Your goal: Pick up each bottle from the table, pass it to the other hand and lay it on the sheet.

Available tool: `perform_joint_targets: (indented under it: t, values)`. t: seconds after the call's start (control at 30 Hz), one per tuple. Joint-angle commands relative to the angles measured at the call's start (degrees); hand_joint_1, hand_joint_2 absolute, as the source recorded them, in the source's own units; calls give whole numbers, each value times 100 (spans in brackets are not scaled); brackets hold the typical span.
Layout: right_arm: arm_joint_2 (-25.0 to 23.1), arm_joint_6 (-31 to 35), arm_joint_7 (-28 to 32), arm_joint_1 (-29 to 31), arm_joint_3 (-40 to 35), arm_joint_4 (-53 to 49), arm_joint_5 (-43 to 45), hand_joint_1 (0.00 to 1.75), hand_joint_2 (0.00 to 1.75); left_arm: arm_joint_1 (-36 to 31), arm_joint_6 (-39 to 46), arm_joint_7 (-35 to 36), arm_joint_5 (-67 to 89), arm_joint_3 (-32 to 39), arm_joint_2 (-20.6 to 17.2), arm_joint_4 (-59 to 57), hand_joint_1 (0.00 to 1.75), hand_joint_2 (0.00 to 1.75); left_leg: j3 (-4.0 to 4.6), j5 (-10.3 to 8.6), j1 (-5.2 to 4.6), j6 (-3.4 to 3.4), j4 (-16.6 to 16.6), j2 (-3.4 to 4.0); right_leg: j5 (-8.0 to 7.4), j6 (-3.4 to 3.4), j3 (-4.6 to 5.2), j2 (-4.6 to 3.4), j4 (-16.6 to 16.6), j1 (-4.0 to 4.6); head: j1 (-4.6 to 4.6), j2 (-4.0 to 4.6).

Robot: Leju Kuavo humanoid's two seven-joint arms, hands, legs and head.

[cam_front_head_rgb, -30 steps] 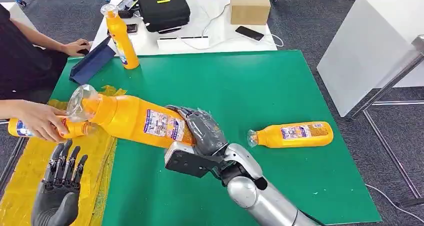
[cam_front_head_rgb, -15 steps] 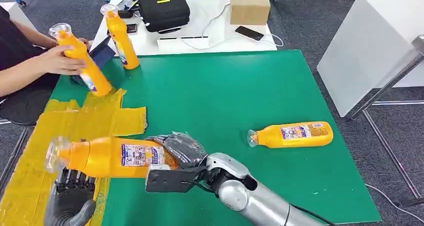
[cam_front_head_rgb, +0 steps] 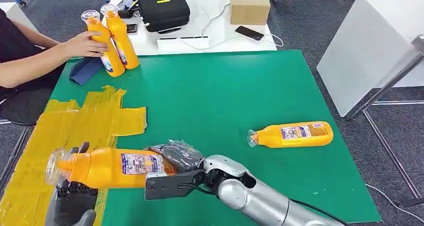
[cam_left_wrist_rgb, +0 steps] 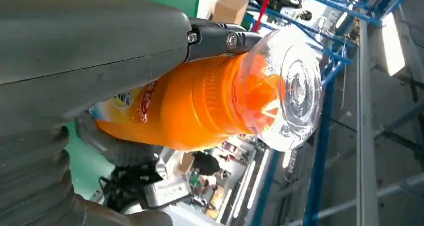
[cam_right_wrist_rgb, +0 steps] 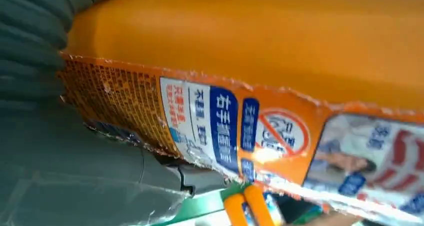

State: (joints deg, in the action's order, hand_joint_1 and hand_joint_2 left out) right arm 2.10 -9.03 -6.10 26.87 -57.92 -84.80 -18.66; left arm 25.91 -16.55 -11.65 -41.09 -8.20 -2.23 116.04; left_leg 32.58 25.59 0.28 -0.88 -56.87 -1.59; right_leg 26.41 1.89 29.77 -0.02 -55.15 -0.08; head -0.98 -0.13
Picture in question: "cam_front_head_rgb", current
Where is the person's hand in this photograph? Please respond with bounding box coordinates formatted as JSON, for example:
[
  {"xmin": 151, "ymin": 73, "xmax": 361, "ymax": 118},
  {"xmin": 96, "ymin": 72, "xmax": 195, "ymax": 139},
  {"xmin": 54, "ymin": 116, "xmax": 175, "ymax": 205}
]
[{"xmin": 64, "ymin": 30, "xmax": 110, "ymax": 59}]

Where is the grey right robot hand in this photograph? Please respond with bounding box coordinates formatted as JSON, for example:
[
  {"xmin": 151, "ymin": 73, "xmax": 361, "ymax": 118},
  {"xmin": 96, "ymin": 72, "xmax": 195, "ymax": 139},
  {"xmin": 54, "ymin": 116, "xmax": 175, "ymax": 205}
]
[{"xmin": 144, "ymin": 139, "xmax": 206, "ymax": 201}]

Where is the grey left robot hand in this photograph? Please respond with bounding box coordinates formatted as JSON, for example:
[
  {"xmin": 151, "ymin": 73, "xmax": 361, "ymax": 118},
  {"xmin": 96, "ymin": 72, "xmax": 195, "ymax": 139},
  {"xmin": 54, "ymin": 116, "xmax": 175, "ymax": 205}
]
[{"xmin": 44, "ymin": 141, "xmax": 99, "ymax": 226}]

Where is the orange drink bottle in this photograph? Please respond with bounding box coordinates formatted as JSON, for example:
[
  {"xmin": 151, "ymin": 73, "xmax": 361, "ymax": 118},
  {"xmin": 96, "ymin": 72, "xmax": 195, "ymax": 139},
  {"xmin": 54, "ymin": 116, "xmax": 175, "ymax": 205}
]
[
  {"xmin": 100, "ymin": 3, "xmax": 140, "ymax": 70},
  {"xmin": 246, "ymin": 121, "xmax": 334, "ymax": 149},
  {"xmin": 44, "ymin": 147, "xmax": 178, "ymax": 190},
  {"xmin": 81, "ymin": 9, "xmax": 126, "ymax": 78}
]

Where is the dark blue cloth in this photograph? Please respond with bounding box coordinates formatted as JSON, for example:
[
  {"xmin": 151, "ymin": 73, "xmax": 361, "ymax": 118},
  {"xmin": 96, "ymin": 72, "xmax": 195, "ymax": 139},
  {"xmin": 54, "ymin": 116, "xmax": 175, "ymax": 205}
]
[{"xmin": 68, "ymin": 56, "xmax": 104, "ymax": 86}]

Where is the black handheld device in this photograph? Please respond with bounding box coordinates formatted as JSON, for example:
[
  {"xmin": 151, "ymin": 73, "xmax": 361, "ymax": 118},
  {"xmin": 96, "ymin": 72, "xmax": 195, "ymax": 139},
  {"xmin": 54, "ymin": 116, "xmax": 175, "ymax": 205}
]
[{"xmin": 116, "ymin": 0, "xmax": 140, "ymax": 19}]

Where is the green table mat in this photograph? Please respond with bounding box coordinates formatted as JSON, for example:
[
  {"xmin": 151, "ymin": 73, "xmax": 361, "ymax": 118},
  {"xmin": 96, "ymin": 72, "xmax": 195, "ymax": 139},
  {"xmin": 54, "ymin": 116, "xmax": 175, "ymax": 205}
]
[{"xmin": 49, "ymin": 49, "xmax": 383, "ymax": 226}]

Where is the yellow plastic sheet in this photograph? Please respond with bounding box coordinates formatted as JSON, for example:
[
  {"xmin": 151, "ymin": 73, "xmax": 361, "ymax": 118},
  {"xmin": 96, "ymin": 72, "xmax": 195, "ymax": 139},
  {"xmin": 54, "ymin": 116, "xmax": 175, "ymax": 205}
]
[{"xmin": 0, "ymin": 85, "xmax": 148, "ymax": 226}]

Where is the person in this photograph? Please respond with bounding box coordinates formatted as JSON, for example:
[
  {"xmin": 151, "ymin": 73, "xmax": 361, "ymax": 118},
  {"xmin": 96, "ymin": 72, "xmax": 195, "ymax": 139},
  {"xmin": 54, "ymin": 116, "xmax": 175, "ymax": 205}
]
[{"xmin": 0, "ymin": 9, "xmax": 110, "ymax": 126}]

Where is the black carrying case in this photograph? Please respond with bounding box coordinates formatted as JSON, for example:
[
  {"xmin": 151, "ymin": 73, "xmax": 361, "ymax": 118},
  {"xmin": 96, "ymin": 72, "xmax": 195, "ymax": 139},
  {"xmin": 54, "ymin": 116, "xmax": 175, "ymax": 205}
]
[{"xmin": 137, "ymin": 0, "xmax": 192, "ymax": 34}]

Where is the white power strip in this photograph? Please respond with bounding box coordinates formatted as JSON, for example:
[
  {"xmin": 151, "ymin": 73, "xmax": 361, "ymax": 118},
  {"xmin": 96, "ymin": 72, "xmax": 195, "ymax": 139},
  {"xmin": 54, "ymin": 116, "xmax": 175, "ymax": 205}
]
[{"xmin": 156, "ymin": 35, "xmax": 211, "ymax": 51}]

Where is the cardboard box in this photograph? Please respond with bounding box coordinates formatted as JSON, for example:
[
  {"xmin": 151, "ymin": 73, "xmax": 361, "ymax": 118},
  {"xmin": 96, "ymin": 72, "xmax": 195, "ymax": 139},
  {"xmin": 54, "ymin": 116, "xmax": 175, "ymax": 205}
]
[{"xmin": 229, "ymin": 0, "xmax": 272, "ymax": 26}]

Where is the white cable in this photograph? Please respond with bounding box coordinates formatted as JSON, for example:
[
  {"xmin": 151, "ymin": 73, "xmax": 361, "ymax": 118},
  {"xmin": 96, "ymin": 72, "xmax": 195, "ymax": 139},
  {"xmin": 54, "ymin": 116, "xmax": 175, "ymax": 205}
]
[{"xmin": 178, "ymin": 2, "xmax": 285, "ymax": 50}]

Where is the metal base frame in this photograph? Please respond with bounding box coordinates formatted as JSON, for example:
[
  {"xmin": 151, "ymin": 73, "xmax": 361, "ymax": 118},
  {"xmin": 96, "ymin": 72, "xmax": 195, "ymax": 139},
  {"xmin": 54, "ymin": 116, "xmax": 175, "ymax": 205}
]
[{"xmin": 362, "ymin": 100, "xmax": 424, "ymax": 199}]

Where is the grey floor cable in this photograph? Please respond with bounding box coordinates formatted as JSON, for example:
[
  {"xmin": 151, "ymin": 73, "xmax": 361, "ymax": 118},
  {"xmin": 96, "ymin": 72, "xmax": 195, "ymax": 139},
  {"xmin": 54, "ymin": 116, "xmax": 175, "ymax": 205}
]
[{"xmin": 364, "ymin": 183, "xmax": 424, "ymax": 224}]

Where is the metal post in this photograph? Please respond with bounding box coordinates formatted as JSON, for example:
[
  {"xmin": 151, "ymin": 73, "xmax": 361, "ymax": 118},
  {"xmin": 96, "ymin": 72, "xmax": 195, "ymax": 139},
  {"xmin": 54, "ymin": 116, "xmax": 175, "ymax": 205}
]
[{"xmin": 344, "ymin": 34, "xmax": 424, "ymax": 120}]

